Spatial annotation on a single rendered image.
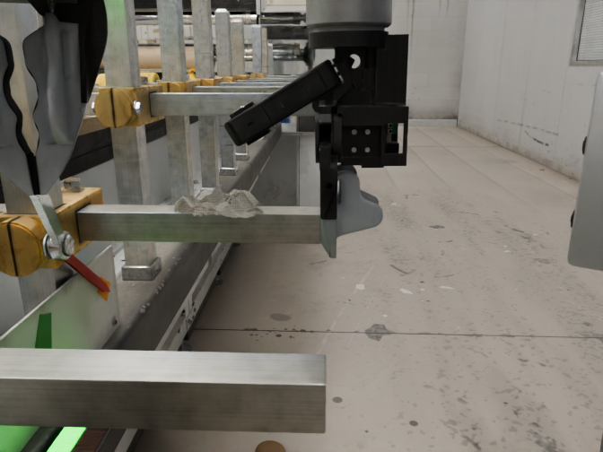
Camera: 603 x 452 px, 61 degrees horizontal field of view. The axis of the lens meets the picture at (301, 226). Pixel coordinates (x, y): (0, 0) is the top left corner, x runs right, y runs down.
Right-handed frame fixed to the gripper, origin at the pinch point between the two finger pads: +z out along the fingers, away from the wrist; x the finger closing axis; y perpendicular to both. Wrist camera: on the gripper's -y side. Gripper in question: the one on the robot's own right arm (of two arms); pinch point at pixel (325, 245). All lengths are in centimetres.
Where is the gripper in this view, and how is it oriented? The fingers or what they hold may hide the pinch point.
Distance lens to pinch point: 51.9
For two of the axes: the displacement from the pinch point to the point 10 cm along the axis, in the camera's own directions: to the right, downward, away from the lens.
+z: 0.2, 9.6, 3.0
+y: 10.0, 0.0, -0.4
